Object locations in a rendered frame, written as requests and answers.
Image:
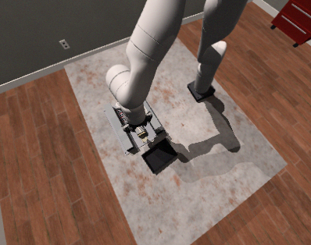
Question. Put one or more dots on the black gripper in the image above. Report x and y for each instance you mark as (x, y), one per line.
(132, 128)

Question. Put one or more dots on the grey relay panel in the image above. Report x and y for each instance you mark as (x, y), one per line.
(133, 140)

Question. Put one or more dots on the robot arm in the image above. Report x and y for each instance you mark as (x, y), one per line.
(154, 34)

